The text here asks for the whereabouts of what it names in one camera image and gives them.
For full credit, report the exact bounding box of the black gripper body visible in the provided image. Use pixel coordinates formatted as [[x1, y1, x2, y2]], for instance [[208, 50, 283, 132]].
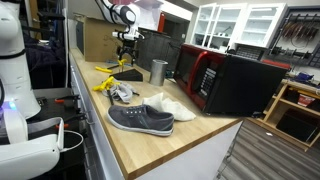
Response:
[[117, 38, 139, 52]]

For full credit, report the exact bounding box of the black wedge tool stand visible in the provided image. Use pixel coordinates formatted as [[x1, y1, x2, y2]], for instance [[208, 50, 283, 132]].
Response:
[[109, 68, 144, 83]]

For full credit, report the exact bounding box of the dark grey mesh bin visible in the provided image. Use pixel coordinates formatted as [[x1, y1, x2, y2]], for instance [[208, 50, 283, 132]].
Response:
[[135, 29, 183, 73]]

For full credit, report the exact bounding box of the cardboard box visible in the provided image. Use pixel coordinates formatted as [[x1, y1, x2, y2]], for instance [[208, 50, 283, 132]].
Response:
[[74, 14, 130, 64]]

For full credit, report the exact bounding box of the metal cylinder cup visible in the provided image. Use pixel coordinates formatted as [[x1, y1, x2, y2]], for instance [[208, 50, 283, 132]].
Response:
[[148, 59, 169, 87]]

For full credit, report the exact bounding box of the grey knit cloth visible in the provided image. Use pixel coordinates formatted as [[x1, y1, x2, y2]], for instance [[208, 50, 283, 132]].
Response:
[[109, 81, 141, 104]]

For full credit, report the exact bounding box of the grey canvas sneaker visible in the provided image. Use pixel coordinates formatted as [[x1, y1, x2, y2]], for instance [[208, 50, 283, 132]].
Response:
[[106, 104, 176, 138]]

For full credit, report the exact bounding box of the white towel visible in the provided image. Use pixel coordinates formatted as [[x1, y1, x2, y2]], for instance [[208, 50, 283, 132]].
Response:
[[142, 92, 198, 122]]

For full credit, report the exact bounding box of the white glass door cabinet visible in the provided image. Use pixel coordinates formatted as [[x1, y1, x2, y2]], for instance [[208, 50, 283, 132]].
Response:
[[191, 2, 288, 52]]

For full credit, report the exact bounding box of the red black microwave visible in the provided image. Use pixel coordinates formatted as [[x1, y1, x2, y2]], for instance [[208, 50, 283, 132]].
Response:
[[172, 43, 290, 118]]

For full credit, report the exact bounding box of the wooden shelf unit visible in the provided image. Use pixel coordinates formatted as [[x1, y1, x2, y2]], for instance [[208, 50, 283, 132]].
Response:
[[262, 79, 320, 152]]

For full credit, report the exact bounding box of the black case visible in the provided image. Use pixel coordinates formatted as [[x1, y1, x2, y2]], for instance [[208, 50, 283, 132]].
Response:
[[275, 109, 320, 143]]

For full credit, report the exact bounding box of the red box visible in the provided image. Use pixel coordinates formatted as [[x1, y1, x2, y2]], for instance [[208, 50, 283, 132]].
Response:
[[297, 93, 316, 108]]

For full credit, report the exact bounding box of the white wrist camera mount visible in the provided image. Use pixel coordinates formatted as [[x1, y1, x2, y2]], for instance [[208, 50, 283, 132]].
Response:
[[112, 29, 145, 41]]

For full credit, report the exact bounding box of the white cable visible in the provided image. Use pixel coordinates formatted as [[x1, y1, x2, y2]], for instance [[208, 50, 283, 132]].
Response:
[[59, 129, 85, 153]]

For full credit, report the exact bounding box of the wall tool rack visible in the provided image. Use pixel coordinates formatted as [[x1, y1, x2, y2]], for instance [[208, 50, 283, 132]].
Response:
[[269, 5, 320, 68]]

